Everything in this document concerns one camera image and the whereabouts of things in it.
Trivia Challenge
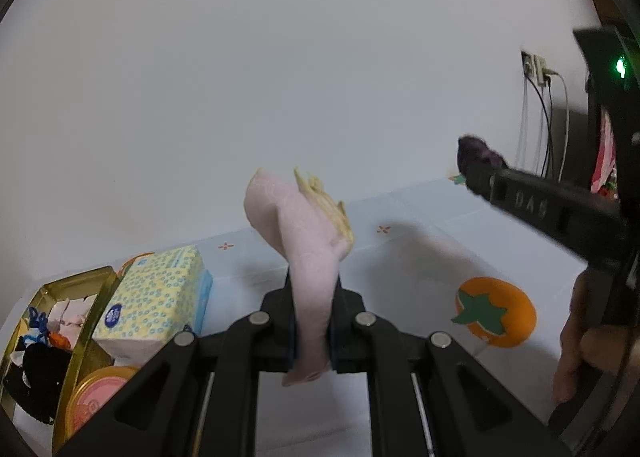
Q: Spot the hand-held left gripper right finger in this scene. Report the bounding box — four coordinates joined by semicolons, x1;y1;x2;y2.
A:
327;277;574;457

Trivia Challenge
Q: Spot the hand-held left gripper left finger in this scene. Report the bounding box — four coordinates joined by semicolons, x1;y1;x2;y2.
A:
52;272;301;457

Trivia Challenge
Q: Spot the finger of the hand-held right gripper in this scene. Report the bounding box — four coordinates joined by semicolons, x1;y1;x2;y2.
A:
462;159;632;269

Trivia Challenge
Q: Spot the purple sock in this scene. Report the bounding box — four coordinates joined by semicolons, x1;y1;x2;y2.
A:
456;133;507;174

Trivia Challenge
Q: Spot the pink sock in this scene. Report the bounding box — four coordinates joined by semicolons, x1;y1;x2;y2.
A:
243;167;357;388

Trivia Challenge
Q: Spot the gold tin box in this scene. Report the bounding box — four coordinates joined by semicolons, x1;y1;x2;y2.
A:
0;265;122;457

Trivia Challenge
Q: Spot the black sock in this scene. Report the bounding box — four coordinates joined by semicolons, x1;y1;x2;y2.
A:
20;342;74;388
1;371;64;426

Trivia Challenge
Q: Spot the person's right hand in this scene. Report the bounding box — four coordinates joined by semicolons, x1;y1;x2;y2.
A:
551;268;631;405

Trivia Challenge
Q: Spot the red and white cloth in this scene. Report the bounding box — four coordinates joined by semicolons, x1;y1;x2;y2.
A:
590;106;619;196

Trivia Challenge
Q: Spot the persimmon printed tablecloth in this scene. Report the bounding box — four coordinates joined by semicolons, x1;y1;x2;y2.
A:
0;176;603;457

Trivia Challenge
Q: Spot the yellow patterned tissue pack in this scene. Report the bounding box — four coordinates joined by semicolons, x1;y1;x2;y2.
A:
91;244;214;369

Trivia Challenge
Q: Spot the orange rimmed container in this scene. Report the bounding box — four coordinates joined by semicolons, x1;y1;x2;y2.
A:
117;251;157;274

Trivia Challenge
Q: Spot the pink lidded gold can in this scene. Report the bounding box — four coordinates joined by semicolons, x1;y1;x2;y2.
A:
65;365;142;440

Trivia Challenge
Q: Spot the orange sock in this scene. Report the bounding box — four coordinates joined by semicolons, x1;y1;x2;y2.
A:
47;331;77;351

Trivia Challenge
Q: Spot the white cable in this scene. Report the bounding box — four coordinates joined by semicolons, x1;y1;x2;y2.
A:
545;68;572;182

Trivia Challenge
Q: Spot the black cable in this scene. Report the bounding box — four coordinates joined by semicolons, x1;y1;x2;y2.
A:
529;82;557;178

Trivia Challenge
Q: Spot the wall power outlet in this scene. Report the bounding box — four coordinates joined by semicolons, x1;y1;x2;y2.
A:
520;51;550;86

